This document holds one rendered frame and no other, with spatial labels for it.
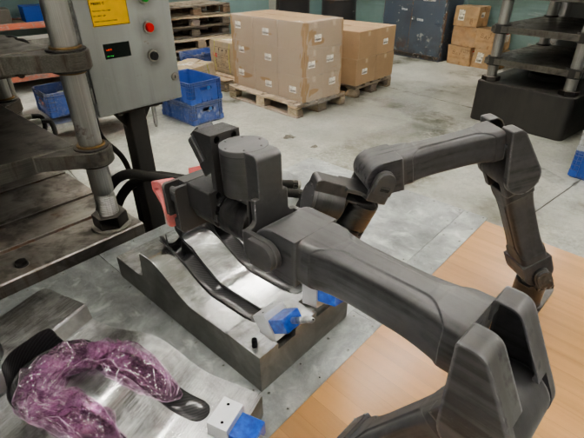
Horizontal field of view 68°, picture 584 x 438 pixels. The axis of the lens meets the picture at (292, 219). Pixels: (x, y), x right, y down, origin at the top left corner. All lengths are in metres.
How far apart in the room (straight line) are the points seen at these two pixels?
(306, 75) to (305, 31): 0.42
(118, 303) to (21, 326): 0.23
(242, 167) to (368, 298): 0.19
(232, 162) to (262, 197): 0.05
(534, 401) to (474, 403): 0.07
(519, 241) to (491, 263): 0.29
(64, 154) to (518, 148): 1.06
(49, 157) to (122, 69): 0.34
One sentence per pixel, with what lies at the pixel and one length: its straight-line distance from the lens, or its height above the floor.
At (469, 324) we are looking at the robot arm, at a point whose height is 1.23.
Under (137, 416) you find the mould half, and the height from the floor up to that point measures 0.87.
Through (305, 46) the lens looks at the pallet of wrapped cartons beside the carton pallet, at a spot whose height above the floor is 0.71.
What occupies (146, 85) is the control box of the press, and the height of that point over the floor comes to 1.14.
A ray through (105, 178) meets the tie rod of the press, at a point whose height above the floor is 0.95.
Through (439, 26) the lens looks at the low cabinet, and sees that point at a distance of 7.70.
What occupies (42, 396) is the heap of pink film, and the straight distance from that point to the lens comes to 0.83.
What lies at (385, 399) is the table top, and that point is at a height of 0.80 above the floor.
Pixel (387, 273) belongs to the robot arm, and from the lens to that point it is 0.40.
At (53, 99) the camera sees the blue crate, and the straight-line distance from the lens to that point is 4.43.
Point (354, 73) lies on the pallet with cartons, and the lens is 5.43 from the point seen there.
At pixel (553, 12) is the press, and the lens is 5.81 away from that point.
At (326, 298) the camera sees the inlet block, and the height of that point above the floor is 0.93.
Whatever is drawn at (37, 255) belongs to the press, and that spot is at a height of 0.79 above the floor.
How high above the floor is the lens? 1.48
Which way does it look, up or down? 31 degrees down
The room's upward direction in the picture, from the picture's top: straight up
